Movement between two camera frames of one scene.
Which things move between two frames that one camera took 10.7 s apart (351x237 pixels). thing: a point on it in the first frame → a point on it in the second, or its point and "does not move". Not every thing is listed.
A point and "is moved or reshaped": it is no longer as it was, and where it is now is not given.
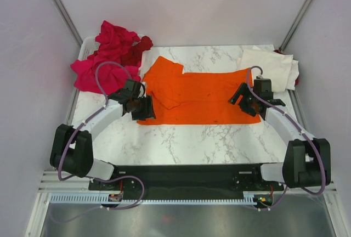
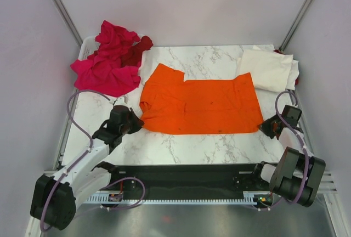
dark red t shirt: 132,55 does not move
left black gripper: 148,111 → 137,123
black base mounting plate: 186,179 does not move
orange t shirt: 179,97 is moved or reshaped
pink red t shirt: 102,71 does not move
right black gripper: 242,90 → 264,126
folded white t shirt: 293,74 does not move
